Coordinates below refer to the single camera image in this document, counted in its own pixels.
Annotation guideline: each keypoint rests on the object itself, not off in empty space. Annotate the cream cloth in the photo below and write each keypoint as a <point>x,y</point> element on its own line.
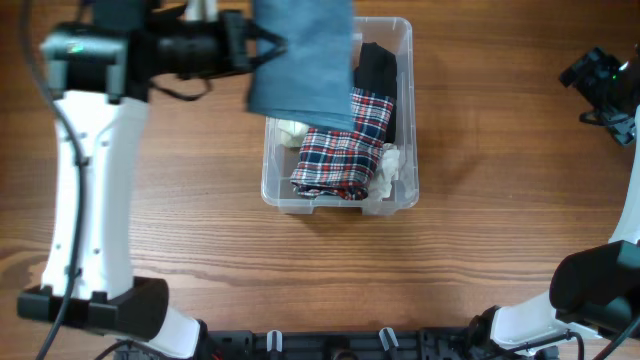
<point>291,133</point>

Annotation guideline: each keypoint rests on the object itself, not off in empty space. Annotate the black garment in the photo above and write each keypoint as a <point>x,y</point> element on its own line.
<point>375,83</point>

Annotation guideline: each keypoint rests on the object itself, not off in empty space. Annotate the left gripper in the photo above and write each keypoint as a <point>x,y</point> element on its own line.
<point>239,43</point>

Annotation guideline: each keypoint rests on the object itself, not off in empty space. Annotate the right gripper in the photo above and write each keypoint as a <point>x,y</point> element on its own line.
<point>602,65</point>

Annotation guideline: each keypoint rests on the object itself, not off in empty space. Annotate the clear plastic storage bin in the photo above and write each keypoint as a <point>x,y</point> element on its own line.
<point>395,35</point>

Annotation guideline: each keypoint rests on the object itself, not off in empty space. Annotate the white printed t-shirt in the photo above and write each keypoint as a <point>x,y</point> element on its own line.
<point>386,172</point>

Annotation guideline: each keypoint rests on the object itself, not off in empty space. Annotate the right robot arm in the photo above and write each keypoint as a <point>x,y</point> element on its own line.
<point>593,294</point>

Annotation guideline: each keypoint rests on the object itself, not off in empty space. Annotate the plaid flannel cloth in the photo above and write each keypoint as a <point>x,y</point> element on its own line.
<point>343,163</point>

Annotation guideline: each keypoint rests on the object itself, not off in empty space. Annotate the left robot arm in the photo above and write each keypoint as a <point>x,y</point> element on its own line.
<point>96,78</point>

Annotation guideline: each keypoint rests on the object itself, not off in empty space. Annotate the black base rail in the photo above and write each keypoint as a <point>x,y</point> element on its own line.
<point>384,344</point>

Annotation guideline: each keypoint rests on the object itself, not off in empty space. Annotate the blue denim jeans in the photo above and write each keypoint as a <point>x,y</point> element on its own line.
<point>312,81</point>

